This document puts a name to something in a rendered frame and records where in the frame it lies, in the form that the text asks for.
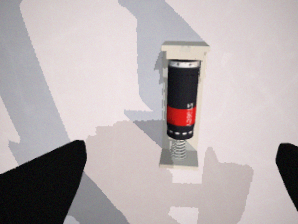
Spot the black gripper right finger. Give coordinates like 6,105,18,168
275,143,298,210

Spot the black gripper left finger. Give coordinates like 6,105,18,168
0,140,86,224

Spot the black cylindrical battery with red band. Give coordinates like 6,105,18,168
166,59,200,140

